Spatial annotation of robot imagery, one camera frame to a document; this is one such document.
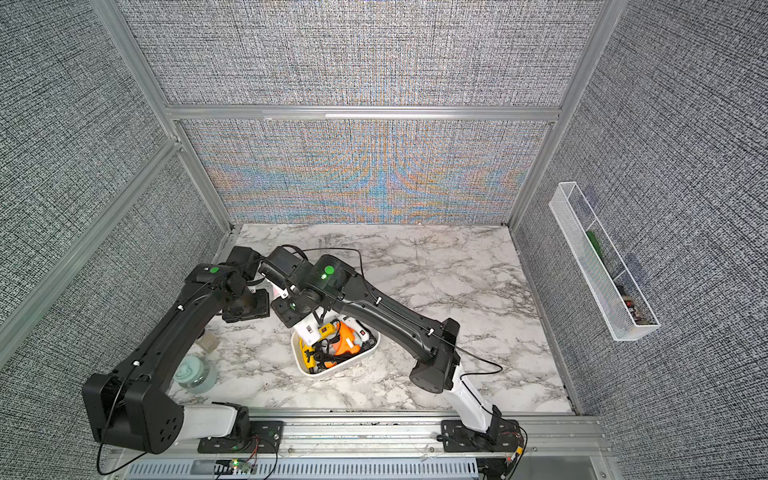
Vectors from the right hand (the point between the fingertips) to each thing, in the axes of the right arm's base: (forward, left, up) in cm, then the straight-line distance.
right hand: (287, 302), depth 68 cm
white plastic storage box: (-9, 0, -20) cm, 22 cm away
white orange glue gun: (+2, -15, -22) cm, 27 cm away
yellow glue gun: (-4, -1, -23) cm, 23 cm away
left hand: (+4, +10, -11) cm, 16 cm away
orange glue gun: (-1, -11, -22) cm, 24 cm away
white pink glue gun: (-6, -5, -2) cm, 8 cm away
